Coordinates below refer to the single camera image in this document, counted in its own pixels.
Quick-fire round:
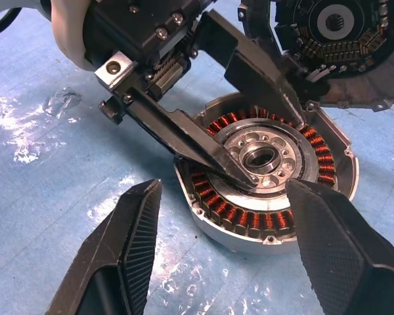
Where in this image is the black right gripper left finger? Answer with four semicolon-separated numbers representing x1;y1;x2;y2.
45;178;163;315

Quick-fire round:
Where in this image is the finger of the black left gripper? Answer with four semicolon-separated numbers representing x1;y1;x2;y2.
122;87;256;191
192;9;307;129

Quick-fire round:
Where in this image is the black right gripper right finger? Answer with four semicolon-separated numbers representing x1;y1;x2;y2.
285;178;394;315

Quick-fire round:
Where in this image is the silver spoked rotor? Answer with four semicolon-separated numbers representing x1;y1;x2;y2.
206;117;320;201

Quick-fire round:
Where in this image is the grey motor housing lid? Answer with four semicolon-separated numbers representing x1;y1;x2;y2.
238;0;394;114

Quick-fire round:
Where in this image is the blue plastic table cover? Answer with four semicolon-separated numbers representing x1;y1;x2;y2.
0;0;394;315

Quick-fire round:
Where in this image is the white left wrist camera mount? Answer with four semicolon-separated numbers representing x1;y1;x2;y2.
51;0;98;72

